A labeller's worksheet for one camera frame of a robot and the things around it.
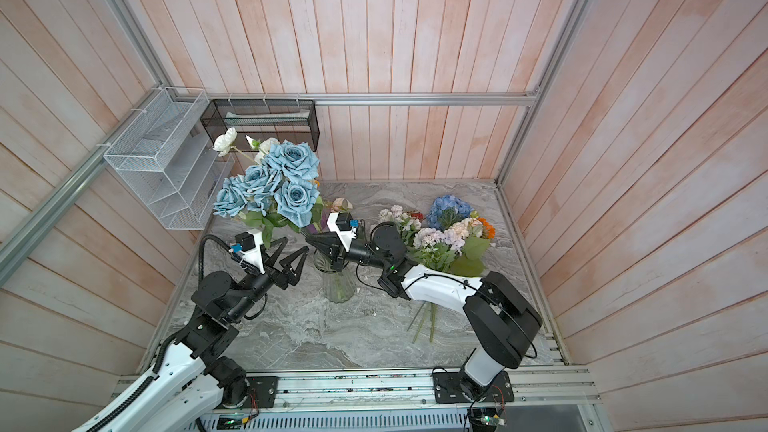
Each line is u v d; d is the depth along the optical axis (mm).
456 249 883
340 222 594
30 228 542
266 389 731
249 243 581
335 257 671
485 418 710
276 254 707
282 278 620
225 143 609
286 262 611
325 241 659
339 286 844
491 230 981
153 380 474
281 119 880
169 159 748
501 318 453
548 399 733
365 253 651
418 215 1029
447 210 1008
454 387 735
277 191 528
